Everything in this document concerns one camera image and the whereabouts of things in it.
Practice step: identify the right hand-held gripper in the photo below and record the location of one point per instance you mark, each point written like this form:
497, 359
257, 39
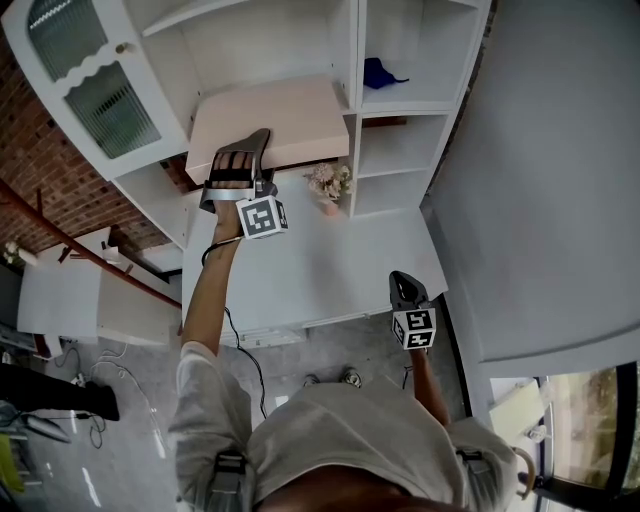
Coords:
415, 325

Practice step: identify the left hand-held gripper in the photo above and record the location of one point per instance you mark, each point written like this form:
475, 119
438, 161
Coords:
260, 215

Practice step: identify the white cabinet shelving unit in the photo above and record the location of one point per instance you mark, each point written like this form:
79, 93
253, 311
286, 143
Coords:
280, 45

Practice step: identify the person's right forearm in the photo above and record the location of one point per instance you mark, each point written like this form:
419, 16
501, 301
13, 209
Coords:
430, 390

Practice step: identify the person's left forearm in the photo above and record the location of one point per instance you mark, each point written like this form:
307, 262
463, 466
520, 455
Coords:
207, 300

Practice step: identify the white cabinet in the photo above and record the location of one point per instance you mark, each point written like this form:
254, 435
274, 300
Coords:
65, 300

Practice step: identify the person's left hand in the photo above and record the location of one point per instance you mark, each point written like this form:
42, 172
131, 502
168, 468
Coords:
234, 161

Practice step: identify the pale flower bouquet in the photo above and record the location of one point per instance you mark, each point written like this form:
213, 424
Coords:
330, 180

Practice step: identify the pink vase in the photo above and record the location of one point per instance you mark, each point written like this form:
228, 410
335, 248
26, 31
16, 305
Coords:
331, 208

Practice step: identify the person's right shoe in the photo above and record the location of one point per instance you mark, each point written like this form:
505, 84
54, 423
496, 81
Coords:
352, 376

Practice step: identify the person's shoe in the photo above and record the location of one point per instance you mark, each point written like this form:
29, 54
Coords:
352, 376
311, 380

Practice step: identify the person's left shoe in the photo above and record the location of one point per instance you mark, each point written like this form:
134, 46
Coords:
311, 380

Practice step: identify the white glass cabinet door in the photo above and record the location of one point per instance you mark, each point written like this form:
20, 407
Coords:
125, 130

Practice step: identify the blue cloth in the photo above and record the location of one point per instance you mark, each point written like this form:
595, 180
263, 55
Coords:
380, 74

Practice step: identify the person's gray shirt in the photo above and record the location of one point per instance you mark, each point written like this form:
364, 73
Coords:
350, 435

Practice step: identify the cream board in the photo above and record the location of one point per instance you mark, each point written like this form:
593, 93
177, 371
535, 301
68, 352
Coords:
517, 410

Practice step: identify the brass door knob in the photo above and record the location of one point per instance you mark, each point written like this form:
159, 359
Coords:
125, 48

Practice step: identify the small glass object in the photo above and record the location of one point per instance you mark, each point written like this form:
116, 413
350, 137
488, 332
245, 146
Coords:
538, 433

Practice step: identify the brown wooden coat rack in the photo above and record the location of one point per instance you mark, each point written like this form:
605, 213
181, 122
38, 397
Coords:
100, 260

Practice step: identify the curved wooden chair back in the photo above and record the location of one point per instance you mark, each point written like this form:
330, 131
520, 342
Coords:
527, 475

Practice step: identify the black framed window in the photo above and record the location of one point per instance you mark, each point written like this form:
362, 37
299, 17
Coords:
595, 430

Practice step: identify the white vase with flowers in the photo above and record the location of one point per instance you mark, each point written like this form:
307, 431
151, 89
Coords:
20, 254

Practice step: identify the white power strip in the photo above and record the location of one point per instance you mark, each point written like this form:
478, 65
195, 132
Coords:
80, 379

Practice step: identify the gray office chair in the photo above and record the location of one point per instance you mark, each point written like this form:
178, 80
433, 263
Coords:
47, 427

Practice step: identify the yellow object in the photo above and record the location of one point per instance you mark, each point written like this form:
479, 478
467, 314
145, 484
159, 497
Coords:
10, 465

